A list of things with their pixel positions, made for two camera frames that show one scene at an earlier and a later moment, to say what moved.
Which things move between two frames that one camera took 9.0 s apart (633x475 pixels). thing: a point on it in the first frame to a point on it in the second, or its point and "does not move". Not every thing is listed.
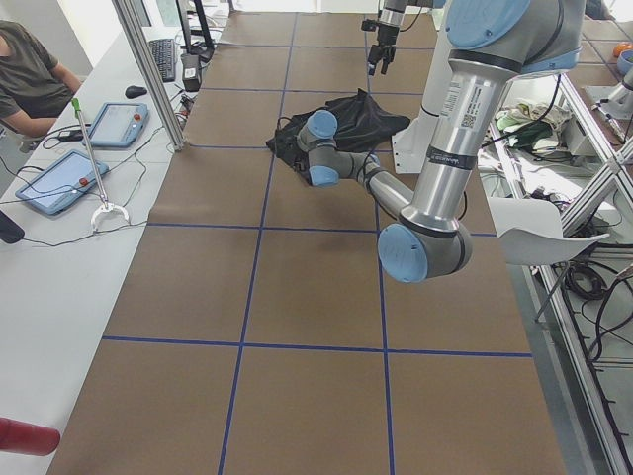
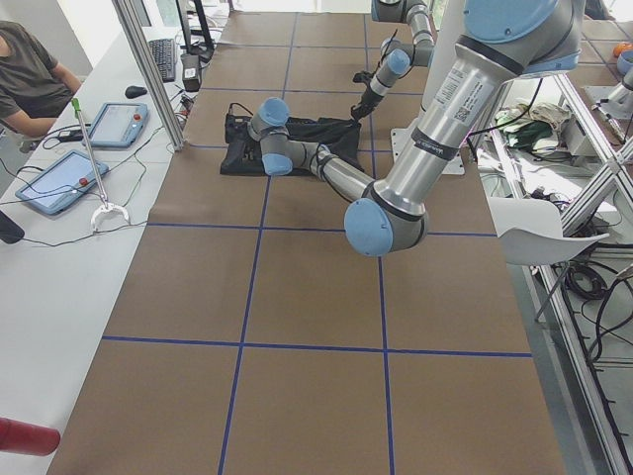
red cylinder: (29, 438) does not move
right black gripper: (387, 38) to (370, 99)
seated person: (35, 89) does not move
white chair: (530, 233) does not move
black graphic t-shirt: (364, 125) to (242, 153)
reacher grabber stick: (106, 205) does not move
